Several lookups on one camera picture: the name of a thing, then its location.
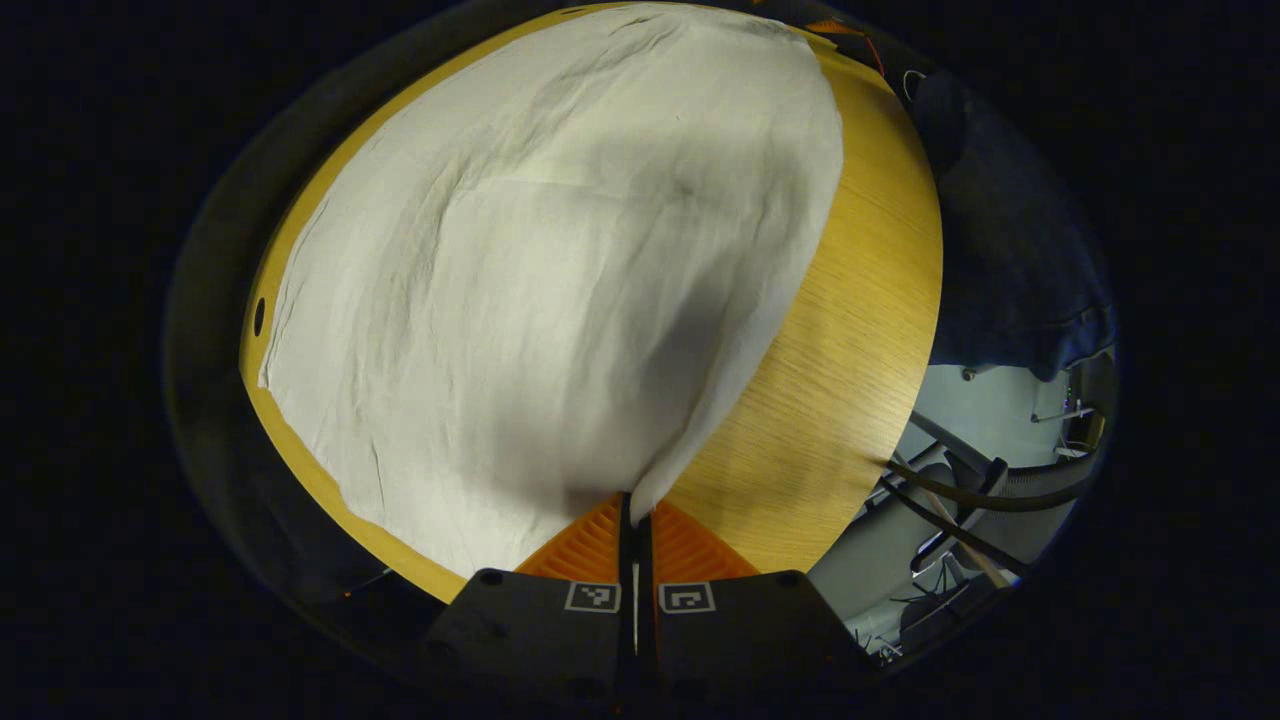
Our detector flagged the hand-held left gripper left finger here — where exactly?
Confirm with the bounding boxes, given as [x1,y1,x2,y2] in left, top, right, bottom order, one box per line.
[425,492,638,706]

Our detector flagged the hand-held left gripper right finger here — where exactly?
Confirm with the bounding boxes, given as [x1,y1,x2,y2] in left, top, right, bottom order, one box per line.
[637,500,873,706]

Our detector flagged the white jeans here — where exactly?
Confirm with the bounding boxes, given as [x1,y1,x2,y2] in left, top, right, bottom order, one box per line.
[258,3,846,581]

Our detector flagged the dark blue cloth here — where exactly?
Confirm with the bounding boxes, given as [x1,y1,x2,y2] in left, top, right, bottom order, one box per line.
[910,68,1117,383]

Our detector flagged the metal table frame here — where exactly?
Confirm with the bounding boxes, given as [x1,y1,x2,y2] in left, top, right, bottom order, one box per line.
[905,408,1011,481]

